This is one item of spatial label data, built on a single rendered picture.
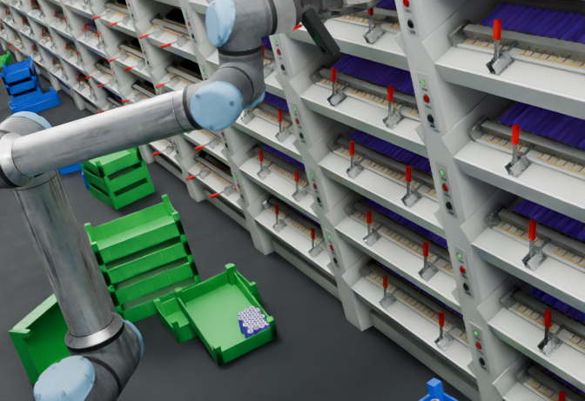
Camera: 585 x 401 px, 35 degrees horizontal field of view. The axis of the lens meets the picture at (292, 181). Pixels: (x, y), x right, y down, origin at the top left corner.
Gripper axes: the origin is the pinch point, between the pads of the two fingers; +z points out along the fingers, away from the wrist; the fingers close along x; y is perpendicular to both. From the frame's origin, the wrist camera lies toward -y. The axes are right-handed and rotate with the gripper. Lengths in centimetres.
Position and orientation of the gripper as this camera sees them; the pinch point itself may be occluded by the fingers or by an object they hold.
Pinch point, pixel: (373, 3)
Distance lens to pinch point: 204.3
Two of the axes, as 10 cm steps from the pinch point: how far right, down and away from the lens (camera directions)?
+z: 9.0, -2.4, 3.7
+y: -1.2, -9.4, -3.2
